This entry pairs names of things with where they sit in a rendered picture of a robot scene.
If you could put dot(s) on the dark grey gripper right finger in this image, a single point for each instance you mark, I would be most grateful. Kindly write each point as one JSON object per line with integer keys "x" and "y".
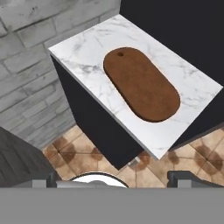
{"x": 178, "y": 178}

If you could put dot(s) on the tall dark cabinet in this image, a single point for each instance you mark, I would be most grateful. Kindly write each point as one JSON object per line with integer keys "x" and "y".
{"x": 180, "y": 32}

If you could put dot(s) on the white round object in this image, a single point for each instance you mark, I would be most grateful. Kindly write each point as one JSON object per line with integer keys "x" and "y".
{"x": 99, "y": 180}

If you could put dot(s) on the dark base cabinet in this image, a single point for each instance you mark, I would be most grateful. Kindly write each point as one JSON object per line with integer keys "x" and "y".
{"x": 96, "y": 125}

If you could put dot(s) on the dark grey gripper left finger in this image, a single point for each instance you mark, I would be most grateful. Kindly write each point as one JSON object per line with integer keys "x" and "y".
{"x": 53, "y": 179}

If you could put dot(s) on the brown oval cutting board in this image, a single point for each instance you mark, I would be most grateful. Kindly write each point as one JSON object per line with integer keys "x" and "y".
{"x": 141, "y": 84}

